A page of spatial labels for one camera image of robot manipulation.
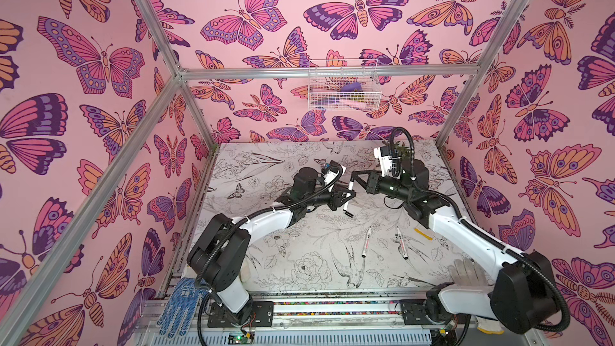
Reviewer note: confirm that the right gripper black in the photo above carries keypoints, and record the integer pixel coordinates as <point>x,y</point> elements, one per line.
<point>367,184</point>

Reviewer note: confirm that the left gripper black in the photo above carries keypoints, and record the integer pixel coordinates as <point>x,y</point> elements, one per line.
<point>335,195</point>

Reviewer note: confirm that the black pen cap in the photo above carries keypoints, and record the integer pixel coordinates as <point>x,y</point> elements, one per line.
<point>348,213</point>

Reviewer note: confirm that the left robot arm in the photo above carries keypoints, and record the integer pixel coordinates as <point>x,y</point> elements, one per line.
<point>217,255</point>

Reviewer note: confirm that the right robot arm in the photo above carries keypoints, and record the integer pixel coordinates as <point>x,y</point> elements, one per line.
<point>525,295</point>

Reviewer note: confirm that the potted green plant white pot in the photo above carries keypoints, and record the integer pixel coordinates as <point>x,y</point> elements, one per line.
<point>406,150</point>

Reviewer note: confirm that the white work glove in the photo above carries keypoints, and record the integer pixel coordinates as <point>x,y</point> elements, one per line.
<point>469,295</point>

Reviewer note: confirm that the green circuit board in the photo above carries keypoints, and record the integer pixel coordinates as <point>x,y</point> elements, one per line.
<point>240,338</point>

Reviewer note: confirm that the blue knit glove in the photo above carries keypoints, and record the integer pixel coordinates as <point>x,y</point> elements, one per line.
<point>181,309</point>

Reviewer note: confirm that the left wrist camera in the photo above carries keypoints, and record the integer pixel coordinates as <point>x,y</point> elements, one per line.
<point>332,171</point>

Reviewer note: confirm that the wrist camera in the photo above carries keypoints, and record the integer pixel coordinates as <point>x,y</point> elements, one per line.
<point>386,160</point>
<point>332,171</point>

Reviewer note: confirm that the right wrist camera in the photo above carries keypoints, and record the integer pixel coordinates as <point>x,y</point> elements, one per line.
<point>386,160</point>

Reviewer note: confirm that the white wire basket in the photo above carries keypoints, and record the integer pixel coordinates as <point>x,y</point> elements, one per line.
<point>336,87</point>

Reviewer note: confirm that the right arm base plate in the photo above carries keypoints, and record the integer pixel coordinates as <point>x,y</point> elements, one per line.
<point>414,312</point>

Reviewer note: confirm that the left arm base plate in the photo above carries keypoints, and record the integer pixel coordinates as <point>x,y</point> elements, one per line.
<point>257,314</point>

